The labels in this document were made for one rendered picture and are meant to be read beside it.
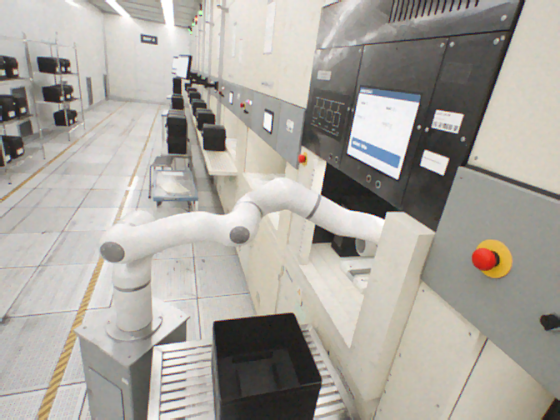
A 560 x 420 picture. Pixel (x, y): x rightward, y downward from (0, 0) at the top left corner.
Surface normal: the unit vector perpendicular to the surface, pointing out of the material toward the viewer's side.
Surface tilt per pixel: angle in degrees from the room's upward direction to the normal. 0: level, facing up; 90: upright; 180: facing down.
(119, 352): 0
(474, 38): 90
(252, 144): 90
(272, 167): 90
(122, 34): 90
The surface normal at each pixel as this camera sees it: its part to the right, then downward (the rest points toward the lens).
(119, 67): 0.32, 0.40
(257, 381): 0.14, -0.92
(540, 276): -0.94, 0.00
